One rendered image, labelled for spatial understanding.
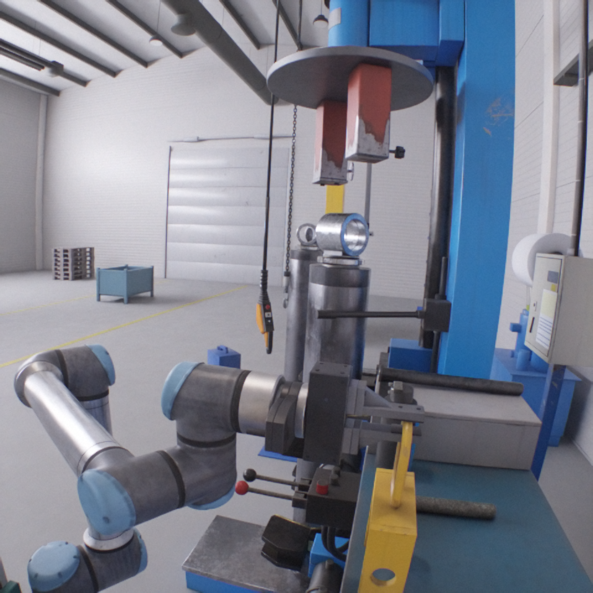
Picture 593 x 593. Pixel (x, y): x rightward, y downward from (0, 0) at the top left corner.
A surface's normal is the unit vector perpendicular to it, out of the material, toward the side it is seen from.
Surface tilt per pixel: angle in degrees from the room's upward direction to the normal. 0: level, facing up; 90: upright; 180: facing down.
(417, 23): 90
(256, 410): 79
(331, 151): 90
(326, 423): 90
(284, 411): 23
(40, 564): 5
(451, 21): 90
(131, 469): 18
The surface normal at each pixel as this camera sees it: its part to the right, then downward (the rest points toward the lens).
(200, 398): -0.23, -0.12
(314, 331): -0.77, 0.07
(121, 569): 0.70, 0.09
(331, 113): 0.18, 0.18
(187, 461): 0.47, -0.71
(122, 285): -0.21, 0.16
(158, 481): 0.58, -0.48
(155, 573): 0.05, -0.98
